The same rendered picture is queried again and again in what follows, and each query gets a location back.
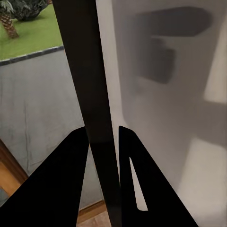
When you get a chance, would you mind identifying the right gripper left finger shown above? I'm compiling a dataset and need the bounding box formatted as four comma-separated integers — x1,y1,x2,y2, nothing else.
0,126,89,227

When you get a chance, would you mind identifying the poster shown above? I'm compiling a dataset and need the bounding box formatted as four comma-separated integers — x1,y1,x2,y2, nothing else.
52,0,122,227

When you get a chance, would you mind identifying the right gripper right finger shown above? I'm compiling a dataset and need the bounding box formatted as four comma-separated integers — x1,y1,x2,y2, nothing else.
119,126,199,227

